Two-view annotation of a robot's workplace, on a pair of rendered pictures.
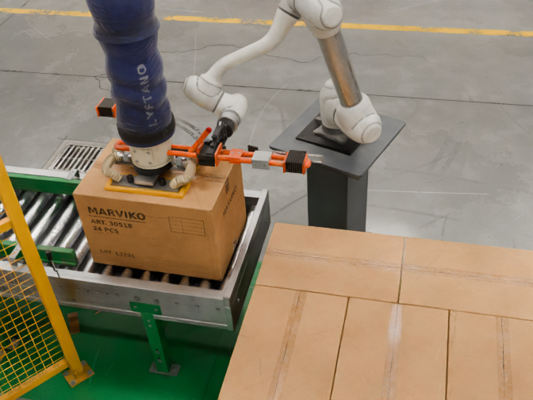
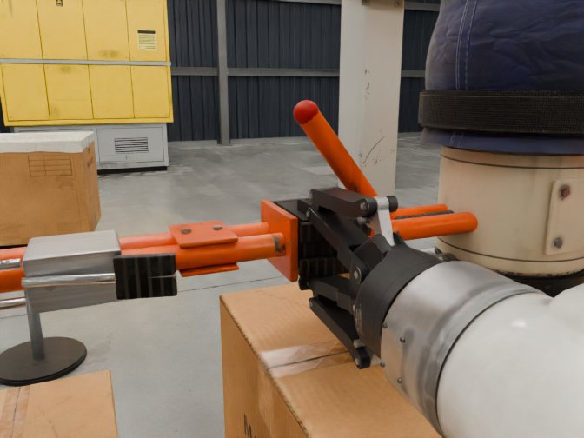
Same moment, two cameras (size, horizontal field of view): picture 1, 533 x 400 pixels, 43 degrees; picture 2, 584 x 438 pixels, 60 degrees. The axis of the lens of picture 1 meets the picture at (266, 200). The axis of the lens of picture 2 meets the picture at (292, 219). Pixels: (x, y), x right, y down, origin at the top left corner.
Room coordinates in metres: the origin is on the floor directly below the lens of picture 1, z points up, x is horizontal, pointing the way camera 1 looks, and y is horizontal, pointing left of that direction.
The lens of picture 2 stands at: (2.55, -0.10, 1.21)
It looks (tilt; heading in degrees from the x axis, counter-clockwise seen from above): 14 degrees down; 142
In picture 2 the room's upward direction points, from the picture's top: straight up
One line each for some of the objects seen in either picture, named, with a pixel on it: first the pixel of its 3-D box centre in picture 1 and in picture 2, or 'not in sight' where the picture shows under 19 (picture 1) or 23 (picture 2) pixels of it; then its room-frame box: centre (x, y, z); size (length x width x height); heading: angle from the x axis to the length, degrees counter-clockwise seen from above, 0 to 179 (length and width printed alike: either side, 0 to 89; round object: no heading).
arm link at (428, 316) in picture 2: (228, 122); (467, 347); (2.41, 0.14, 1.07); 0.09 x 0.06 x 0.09; 74
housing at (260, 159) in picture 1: (262, 159); (76, 268); (2.13, 0.00, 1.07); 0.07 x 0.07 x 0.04; 73
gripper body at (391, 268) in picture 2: (223, 132); (393, 296); (2.34, 0.16, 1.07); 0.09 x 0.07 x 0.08; 164
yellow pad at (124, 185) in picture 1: (147, 182); not in sight; (2.17, 0.48, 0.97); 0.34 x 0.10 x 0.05; 73
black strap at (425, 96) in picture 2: (146, 123); (527, 108); (2.27, 0.45, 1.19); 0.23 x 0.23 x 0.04
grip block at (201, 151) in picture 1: (209, 153); (315, 234); (2.19, 0.21, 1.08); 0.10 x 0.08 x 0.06; 163
